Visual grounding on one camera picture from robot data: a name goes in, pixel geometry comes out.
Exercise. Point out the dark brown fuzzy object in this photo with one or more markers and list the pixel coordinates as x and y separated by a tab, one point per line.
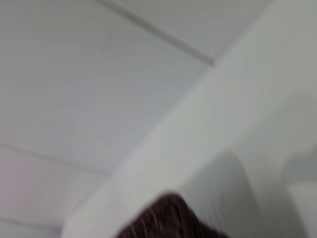
171	218

